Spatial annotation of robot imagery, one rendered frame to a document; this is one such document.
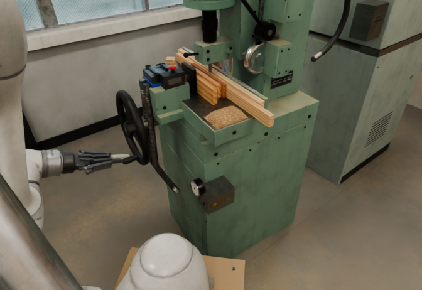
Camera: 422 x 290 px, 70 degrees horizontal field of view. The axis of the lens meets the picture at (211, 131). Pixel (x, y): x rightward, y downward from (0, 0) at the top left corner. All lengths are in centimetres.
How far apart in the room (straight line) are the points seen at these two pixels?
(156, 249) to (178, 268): 6
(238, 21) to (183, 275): 83
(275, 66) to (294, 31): 20
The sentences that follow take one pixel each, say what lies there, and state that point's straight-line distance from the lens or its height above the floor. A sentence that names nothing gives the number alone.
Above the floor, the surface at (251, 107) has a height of 93.
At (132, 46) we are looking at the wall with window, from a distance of 254.
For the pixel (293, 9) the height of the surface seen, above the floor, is 119.
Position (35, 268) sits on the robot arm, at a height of 99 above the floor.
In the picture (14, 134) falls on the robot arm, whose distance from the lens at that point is 83.
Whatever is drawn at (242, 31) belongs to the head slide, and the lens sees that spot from 114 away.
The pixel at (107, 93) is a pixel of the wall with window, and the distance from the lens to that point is 258.
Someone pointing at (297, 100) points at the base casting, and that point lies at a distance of 134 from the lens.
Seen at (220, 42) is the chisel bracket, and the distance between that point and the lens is 114.
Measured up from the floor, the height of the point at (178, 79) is 99.
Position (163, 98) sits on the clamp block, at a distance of 106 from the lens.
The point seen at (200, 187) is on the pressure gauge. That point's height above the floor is 68.
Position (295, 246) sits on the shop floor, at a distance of 178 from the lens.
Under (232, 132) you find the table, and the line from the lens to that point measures 97.
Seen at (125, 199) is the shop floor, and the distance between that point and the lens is 202.
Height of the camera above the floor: 143
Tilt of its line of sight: 35 degrees down
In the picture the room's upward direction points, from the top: 1 degrees counter-clockwise
